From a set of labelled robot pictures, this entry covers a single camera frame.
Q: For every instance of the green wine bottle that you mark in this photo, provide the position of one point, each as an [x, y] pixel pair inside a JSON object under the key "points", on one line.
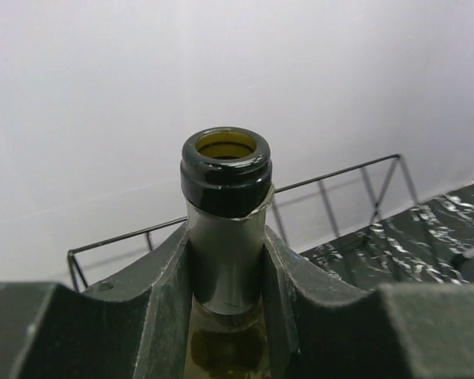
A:
{"points": [[226, 179]]}

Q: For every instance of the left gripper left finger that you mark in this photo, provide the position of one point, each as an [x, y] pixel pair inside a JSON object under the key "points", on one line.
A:
{"points": [[133, 324]]}

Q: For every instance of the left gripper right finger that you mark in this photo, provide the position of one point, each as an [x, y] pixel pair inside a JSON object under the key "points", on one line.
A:
{"points": [[321, 327]]}

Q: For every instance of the black wire wine rack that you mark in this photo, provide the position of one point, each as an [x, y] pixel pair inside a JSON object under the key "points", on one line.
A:
{"points": [[341, 207]]}

